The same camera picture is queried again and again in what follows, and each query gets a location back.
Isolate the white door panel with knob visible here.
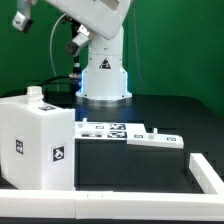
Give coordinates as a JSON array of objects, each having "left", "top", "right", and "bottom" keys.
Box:
[{"left": 127, "top": 128, "right": 184, "bottom": 149}]

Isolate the white cabinet body box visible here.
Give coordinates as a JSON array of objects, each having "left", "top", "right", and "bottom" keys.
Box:
[{"left": 0, "top": 96, "right": 75, "bottom": 191}]

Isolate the white cabinet top block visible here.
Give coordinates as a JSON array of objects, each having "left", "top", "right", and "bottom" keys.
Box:
[{"left": 27, "top": 86, "right": 44, "bottom": 105}]

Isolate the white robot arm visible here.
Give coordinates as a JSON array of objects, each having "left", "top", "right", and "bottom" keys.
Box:
[{"left": 45, "top": 0, "right": 132, "bottom": 102}]

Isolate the white marker base sheet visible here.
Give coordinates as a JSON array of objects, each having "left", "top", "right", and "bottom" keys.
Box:
[{"left": 102, "top": 123, "right": 146, "bottom": 140}]

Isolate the white door panel with pegs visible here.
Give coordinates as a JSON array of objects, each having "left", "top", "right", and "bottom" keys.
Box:
[{"left": 75, "top": 118, "right": 109, "bottom": 139}]

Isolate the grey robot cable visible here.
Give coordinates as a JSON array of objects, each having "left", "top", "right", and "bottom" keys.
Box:
[{"left": 49, "top": 13, "right": 68, "bottom": 78}]

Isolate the white L-shaped fence frame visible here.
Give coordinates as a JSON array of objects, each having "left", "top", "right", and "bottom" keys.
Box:
[{"left": 0, "top": 153, "right": 224, "bottom": 221}]

